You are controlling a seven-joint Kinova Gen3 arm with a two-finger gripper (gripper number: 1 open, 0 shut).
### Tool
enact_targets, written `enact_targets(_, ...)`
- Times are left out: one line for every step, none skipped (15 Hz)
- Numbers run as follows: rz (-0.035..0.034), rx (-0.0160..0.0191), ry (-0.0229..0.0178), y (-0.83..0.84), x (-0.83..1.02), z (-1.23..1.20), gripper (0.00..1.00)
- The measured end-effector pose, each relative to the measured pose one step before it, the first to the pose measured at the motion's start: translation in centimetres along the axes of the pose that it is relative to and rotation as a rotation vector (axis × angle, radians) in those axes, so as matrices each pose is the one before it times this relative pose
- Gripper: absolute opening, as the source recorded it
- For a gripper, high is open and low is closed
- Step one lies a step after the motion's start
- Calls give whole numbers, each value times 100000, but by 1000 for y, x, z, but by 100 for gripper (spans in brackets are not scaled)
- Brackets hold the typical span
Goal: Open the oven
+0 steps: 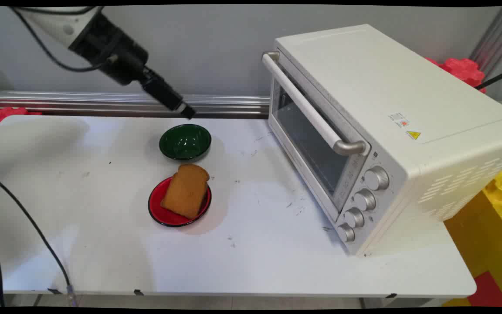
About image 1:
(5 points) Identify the red foam puzzle mat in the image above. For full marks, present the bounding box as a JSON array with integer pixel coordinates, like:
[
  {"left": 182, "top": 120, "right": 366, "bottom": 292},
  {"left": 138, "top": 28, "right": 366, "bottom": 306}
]
[
  {"left": 424, "top": 57, "right": 487, "bottom": 94},
  {"left": 0, "top": 106, "right": 42, "bottom": 134}
]

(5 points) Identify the red foam floor tile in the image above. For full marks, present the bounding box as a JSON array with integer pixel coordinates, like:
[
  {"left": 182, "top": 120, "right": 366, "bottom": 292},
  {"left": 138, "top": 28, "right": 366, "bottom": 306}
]
[{"left": 467, "top": 270, "right": 502, "bottom": 308}]

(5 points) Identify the oven glass door with handle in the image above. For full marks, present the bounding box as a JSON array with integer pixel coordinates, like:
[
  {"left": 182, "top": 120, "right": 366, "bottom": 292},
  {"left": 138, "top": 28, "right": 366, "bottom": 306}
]
[{"left": 261, "top": 51, "right": 372, "bottom": 224}]

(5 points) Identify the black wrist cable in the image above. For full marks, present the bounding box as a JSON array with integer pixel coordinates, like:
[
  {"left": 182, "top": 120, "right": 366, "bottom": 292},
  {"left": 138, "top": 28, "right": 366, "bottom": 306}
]
[{"left": 10, "top": 6, "right": 119, "bottom": 73}]

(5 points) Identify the dark green bowl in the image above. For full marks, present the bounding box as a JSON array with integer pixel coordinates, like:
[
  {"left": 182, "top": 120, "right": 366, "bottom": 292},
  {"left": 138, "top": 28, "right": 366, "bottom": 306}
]
[{"left": 159, "top": 124, "right": 212, "bottom": 161}]

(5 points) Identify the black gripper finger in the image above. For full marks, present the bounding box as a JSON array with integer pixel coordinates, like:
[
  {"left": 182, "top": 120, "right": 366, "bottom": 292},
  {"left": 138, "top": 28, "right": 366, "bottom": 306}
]
[
  {"left": 146, "top": 68, "right": 196, "bottom": 119},
  {"left": 142, "top": 78, "right": 183, "bottom": 112}
]

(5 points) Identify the aluminium frame post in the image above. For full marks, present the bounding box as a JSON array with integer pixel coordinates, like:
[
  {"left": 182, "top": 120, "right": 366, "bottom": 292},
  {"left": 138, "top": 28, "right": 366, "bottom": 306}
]
[{"left": 469, "top": 6, "right": 502, "bottom": 77}]

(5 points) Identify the yellow foam puzzle mat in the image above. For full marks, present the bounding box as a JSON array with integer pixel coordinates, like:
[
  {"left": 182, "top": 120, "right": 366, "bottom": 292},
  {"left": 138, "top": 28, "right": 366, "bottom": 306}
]
[{"left": 443, "top": 165, "right": 502, "bottom": 307}]

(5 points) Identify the aluminium rail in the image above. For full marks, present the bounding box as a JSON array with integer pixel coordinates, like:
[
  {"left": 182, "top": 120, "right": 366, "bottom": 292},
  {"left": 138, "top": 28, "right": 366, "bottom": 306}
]
[{"left": 0, "top": 90, "right": 271, "bottom": 119}]

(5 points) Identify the large silver oven knob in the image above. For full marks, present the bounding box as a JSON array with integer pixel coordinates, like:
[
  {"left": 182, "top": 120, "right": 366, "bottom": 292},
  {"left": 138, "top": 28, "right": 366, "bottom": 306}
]
[{"left": 363, "top": 165, "right": 390, "bottom": 191}]

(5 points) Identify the white toaster oven body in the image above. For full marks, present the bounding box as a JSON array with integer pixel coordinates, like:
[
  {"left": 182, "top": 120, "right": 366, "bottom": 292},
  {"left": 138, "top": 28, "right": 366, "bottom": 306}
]
[{"left": 268, "top": 24, "right": 502, "bottom": 258}]

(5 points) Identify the black cable with connector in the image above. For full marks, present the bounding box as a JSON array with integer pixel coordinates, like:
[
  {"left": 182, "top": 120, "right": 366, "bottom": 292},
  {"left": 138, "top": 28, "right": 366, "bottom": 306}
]
[{"left": 0, "top": 169, "right": 78, "bottom": 307}]

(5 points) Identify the white label sticker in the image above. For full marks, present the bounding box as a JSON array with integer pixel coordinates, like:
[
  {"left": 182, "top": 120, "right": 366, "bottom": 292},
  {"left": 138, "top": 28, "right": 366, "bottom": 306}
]
[{"left": 387, "top": 112, "right": 410, "bottom": 129}]

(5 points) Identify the brown toast bread slice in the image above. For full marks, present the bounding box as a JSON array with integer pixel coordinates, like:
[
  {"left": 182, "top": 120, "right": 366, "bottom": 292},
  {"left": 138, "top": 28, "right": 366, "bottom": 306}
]
[{"left": 160, "top": 164, "right": 210, "bottom": 220}]

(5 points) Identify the thick black cable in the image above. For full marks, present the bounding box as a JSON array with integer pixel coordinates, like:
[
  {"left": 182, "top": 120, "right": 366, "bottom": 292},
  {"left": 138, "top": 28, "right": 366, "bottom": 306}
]
[{"left": 473, "top": 65, "right": 502, "bottom": 91}]

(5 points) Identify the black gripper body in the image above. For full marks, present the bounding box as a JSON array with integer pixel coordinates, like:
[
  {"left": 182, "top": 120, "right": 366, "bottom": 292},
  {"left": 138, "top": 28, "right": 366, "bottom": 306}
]
[{"left": 68, "top": 12, "right": 149, "bottom": 86}]

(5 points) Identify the red plate with black rim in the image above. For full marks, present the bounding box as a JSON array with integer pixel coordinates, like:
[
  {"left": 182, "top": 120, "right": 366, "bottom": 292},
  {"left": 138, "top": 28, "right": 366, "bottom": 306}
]
[{"left": 148, "top": 176, "right": 212, "bottom": 228}]

